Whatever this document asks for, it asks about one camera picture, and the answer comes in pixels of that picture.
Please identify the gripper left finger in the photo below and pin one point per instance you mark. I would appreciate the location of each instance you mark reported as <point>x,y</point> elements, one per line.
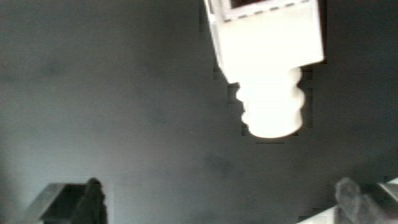
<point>68,204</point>

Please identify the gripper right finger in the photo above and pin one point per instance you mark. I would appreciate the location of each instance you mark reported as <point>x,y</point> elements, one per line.
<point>367,203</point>

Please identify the white table leg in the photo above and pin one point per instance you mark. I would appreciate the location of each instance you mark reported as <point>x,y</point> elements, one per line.
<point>267,41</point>

